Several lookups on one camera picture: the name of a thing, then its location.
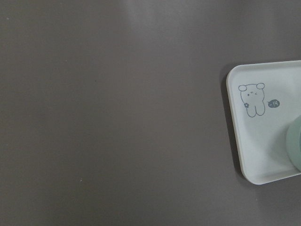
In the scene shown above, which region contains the cream rabbit tray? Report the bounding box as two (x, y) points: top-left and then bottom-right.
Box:
(226, 60), (301, 185)

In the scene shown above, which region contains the green bowl stack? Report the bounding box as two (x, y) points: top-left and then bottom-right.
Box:
(285, 116), (301, 171)

